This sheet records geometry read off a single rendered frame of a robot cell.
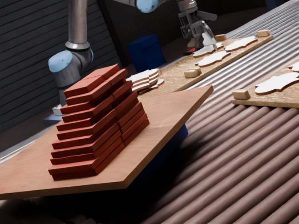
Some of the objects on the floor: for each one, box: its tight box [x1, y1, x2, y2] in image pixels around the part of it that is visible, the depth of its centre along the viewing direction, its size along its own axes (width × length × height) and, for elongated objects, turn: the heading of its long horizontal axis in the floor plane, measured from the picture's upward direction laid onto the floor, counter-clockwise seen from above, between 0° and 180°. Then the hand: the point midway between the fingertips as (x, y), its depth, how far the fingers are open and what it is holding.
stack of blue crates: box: [126, 34, 166, 72], centre depth 701 cm, size 32×32×40 cm
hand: (208, 50), depth 231 cm, fingers open, 13 cm apart
